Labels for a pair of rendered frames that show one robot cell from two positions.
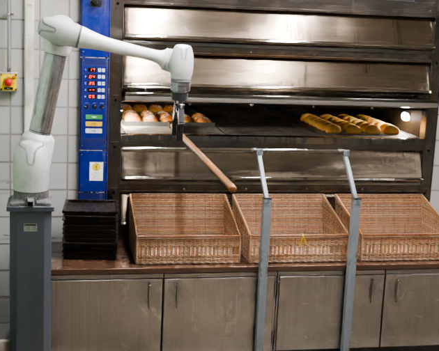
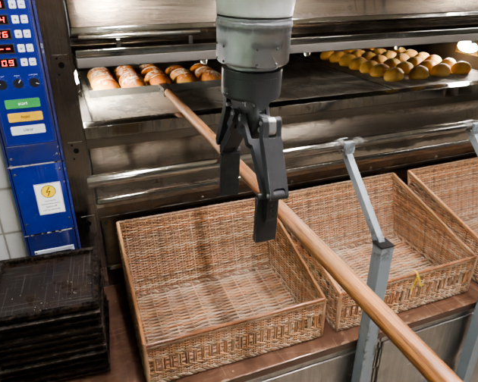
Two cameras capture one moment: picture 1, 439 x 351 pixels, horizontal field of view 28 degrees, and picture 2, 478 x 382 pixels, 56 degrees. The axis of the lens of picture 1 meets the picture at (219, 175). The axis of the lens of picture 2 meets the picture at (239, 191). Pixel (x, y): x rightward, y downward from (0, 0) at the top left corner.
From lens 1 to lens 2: 343 cm
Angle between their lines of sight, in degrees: 18
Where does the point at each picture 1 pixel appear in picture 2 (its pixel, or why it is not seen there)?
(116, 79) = (55, 21)
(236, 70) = not seen: outside the picture
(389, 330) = not seen: outside the picture
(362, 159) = (440, 116)
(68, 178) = (1, 215)
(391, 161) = (474, 115)
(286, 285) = (391, 350)
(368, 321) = not seen: outside the picture
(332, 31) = not seen: outside the picture
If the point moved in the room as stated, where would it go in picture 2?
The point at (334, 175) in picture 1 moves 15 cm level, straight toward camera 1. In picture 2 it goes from (408, 145) to (422, 159)
